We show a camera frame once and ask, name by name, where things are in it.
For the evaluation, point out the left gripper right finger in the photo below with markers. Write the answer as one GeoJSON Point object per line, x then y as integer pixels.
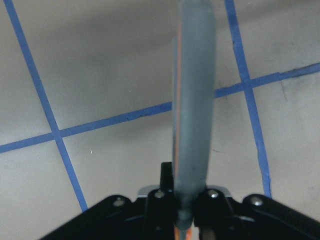
{"type": "Point", "coordinates": [215, 218]}

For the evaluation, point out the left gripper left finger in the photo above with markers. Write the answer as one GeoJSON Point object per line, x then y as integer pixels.
{"type": "Point", "coordinates": [160, 207]}

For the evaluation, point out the grey orange scissors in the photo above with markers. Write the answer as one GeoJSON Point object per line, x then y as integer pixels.
{"type": "Point", "coordinates": [192, 106]}

